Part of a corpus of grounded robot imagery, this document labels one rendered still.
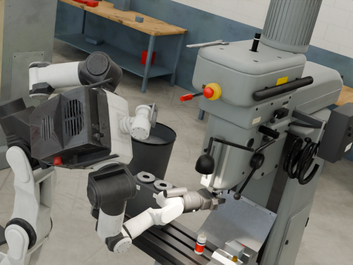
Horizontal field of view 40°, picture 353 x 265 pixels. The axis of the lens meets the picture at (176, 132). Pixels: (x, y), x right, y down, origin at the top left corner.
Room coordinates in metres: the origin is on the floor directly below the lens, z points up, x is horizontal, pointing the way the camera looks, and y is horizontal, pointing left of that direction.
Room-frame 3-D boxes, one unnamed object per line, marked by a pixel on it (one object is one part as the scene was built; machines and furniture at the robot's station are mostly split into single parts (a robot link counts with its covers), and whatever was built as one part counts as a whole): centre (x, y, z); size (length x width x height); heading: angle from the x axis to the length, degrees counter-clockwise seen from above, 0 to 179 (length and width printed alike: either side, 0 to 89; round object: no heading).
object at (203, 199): (1.77, -0.15, 1.23); 0.13 x 0.12 x 0.10; 35
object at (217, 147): (1.73, -0.16, 1.45); 0.04 x 0.04 x 0.21; 56
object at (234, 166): (1.83, -0.23, 1.47); 0.21 x 0.19 x 0.32; 56
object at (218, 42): (1.76, -0.05, 1.89); 0.24 x 0.04 x 0.01; 147
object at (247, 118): (1.86, -0.25, 1.68); 0.34 x 0.24 x 0.10; 146
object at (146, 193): (2.05, 0.06, 1.03); 0.22 x 0.12 x 0.20; 63
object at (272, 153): (1.99, -0.33, 1.47); 0.24 x 0.19 x 0.26; 56
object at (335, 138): (1.89, -0.67, 1.62); 0.20 x 0.09 x 0.21; 146
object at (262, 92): (1.77, -0.37, 1.79); 0.45 x 0.04 x 0.04; 146
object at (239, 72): (1.84, -0.23, 1.81); 0.47 x 0.26 x 0.16; 146
